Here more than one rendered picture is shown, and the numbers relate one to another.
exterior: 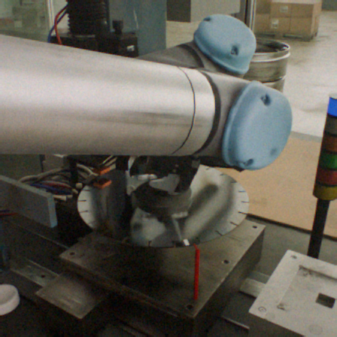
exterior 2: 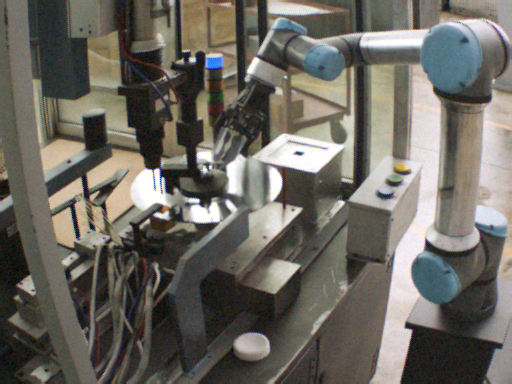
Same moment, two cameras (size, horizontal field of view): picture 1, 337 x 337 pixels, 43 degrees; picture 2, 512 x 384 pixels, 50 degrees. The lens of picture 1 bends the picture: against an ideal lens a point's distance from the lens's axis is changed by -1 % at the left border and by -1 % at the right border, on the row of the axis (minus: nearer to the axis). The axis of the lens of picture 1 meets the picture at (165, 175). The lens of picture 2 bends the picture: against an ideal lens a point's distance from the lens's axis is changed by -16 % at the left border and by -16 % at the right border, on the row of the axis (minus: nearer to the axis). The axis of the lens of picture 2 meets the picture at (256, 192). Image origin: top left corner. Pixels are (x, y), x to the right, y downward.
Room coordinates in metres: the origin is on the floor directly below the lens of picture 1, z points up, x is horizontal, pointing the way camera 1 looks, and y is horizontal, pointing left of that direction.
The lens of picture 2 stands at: (0.67, 1.25, 1.57)
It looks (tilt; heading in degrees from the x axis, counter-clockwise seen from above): 27 degrees down; 268
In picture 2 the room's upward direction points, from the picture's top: 2 degrees counter-clockwise
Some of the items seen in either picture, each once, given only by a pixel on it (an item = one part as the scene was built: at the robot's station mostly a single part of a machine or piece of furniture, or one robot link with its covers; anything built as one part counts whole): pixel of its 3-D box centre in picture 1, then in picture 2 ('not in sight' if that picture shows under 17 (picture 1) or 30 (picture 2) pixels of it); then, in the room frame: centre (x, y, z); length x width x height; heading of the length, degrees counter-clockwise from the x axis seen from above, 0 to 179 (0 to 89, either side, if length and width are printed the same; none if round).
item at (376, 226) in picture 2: not in sight; (387, 207); (0.29, -0.07, 0.82); 0.28 x 0.11 x 0.15; 57
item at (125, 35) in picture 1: (120, 80); (188, 98); (0.74, 0.08, 1.17); 0.06 x 0.05 x 0.20; 48
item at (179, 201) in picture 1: (163, 190); (203, 178); (0.73, 0.00, 0.96); 0.11 x 0.11 x 0.03
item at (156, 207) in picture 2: (88, 174); (149, 226); (0.83, 0.17, 0.95); 0.10 x 0.03 x 0.07; 57
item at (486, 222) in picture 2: not in sight; (480, 240); (0.16, 0.26, 0.91); 0.13 x 0.12 x 0.14; 36
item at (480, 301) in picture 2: not in sight; (472, 283); (0.15, 0.26, 0.80); 0.15 x 0.15 x 0.10
